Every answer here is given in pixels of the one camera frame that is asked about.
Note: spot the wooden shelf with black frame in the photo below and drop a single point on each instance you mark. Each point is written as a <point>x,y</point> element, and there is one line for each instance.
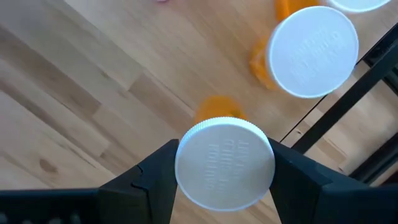
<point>93,77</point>

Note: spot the black aluminium rig frame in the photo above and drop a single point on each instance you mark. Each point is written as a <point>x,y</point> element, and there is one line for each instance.
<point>377,161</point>

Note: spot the orange pill bottle white cap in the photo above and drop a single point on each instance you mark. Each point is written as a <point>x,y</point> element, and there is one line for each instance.
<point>224,165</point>
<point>312,51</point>
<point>292,7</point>

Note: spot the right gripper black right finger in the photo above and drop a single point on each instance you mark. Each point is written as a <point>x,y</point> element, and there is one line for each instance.
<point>311,202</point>

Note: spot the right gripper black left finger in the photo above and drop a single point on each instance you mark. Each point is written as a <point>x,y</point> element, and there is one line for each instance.
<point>146,196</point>

